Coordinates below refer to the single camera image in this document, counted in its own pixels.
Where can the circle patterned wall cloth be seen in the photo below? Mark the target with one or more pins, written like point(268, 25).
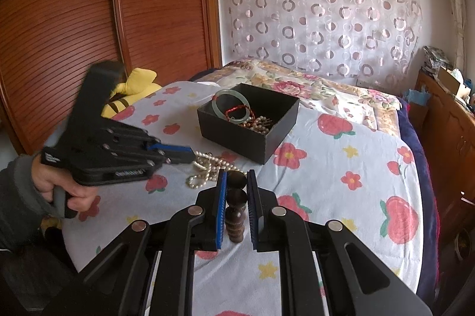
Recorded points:
point(319, 12)

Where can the strawberry printed bed sheet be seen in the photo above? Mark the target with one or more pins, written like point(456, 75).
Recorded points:
point(334, 182)

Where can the wooden side cabinet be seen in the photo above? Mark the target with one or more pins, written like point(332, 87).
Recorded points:
point(449, 138)

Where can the person's left hand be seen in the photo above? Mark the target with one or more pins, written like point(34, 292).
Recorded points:
point(44, 178)

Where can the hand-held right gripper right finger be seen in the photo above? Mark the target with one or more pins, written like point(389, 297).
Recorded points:
point(253, 212)

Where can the cardboard box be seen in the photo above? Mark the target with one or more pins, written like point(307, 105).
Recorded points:
point(451, 80)

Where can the pale green jade bangle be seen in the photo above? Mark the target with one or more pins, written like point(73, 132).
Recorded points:
point(217, 108)

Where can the person's left forearm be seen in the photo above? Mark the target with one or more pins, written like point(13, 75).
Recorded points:
point(16, 204)

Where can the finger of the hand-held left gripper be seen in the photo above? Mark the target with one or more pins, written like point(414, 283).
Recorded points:
point(178, 159)
point(174, 151)

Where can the yellow plush toy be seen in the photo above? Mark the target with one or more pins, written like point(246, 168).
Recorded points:
point(137, 80)

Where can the black jewelry box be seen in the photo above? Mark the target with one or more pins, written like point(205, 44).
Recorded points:
point(274, 141)

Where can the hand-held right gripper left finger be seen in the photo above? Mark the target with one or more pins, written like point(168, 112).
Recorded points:
point(221, 212)

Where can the dark blue blanket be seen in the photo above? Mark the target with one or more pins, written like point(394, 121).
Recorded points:
point(423, 171)

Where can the blue plastic bag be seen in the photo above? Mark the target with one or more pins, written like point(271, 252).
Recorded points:
point(415, 96)

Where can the patterned window curtain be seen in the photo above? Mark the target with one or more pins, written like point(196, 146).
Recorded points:
point(452, 4)

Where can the brown wooden wardrobe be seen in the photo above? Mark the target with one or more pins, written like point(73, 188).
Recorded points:
point(92, 4)

